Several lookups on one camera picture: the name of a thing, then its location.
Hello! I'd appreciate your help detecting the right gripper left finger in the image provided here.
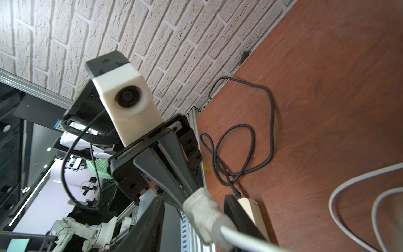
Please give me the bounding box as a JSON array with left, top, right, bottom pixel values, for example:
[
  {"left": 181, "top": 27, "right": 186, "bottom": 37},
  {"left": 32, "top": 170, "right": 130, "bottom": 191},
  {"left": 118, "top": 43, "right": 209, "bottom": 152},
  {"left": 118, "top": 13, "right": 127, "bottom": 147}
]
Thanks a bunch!
[{"left": 110, "top": 195, "right": 165, "bottom": 252}]

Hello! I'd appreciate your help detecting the aluminium front frame rail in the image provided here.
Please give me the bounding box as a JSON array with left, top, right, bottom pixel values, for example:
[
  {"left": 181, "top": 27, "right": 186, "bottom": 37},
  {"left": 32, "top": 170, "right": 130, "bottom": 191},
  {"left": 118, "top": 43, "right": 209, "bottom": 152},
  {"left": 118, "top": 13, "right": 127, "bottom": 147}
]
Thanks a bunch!
[{"left": 181, "top": 107, "right": 217, "bottom": 252}]

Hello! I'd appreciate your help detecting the black power strip cable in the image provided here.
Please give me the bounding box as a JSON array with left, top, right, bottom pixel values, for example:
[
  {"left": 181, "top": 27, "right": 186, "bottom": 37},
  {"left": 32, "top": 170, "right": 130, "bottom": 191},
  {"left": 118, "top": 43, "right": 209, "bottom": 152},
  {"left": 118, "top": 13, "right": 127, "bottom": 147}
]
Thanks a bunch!
[{"left": 200, "top": 76, "right": 276, "bottom": 199}]

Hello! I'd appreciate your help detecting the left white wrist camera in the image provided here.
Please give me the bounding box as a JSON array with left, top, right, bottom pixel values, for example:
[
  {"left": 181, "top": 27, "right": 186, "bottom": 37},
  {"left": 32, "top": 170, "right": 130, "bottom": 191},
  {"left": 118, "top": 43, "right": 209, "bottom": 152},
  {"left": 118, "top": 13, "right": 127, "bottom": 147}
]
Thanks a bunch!
[{"left": 85, "top": 50, "right": 164, "bottom": 147}]

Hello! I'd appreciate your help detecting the beige red power strip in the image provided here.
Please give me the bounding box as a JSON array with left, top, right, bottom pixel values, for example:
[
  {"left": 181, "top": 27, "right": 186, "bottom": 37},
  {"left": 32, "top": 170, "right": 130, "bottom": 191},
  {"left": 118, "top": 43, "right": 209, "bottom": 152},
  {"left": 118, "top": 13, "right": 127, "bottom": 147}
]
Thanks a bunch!
[{"left": 238, "top": 197, "right": 270, "bottom": 242}]

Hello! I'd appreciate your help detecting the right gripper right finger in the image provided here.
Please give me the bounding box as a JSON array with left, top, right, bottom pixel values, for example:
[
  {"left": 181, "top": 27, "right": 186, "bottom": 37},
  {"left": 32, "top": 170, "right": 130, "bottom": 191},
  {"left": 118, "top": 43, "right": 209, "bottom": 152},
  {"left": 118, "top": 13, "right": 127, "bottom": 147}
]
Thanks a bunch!
[{"left": 223, "top": 195, "right": 268, "bottom": 252}]

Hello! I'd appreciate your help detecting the white fan power cable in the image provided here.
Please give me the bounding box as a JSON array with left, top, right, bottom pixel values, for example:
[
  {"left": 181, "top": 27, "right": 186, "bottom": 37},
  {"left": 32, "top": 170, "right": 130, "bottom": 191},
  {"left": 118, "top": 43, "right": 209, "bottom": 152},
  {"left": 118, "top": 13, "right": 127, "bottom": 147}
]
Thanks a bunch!
[{"left": 182, "top": 162, "right": 403, "bottom": 252}]

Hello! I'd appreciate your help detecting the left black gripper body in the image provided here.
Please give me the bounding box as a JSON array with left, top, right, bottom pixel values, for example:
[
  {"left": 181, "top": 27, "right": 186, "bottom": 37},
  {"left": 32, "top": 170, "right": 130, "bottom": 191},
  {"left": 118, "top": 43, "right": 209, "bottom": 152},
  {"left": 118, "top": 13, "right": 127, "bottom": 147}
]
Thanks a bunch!
[{"left": 107, "top": 113, "right": 203, "bottom": 203}]

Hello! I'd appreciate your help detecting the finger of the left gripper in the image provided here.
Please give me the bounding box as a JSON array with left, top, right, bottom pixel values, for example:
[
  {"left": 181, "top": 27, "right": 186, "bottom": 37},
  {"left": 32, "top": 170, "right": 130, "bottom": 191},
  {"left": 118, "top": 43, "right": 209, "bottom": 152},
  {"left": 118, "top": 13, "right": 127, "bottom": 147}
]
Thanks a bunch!
[
  {"left": 133, "top": 148, "right": 186, "bottom": 210},
  {"left": 158, "top": 131, "right": 200, "bottom": 195}
]

